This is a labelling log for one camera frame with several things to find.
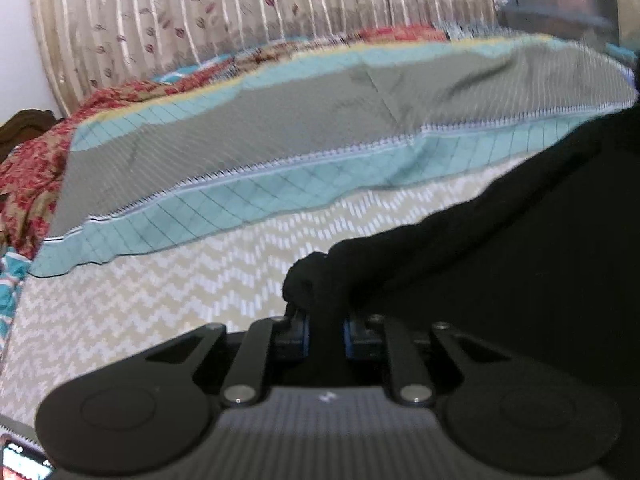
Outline blurred dark object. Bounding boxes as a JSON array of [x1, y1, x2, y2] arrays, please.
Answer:
[[500, 0, 622, 44]]

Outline smartphone with lit screen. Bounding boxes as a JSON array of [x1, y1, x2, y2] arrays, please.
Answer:
[[0, 434, 56, 480]]

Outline black pants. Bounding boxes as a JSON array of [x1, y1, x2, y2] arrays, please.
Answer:
[[282, 94, 640, 461]]

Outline teal and white patterned pillow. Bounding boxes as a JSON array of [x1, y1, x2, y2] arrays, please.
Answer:
[[0, 246, 32, 357]]

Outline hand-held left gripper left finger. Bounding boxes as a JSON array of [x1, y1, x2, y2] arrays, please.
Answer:
[[145, 309, 313, 407]]

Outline grey and teal quilted blanket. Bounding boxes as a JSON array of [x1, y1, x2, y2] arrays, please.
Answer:
[[27, 32, 640, 279]]

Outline beige floral striped curtain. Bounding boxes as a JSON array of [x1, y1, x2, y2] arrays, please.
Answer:
[[27, 0, 516, 117]]

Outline carved wooden headboard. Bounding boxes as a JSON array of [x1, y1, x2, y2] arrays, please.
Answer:
[[0, 109, 64, 152]]

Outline red floral cloth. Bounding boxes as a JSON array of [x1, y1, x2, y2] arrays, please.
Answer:
[[0, 25, 451, 262]]

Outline beige chevron and blue bedsheet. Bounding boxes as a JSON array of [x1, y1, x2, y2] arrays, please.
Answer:
[[0, 160, 506, 441]]

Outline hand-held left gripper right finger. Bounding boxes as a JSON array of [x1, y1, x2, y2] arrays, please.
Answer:
[[343, 313, 512, 407]]

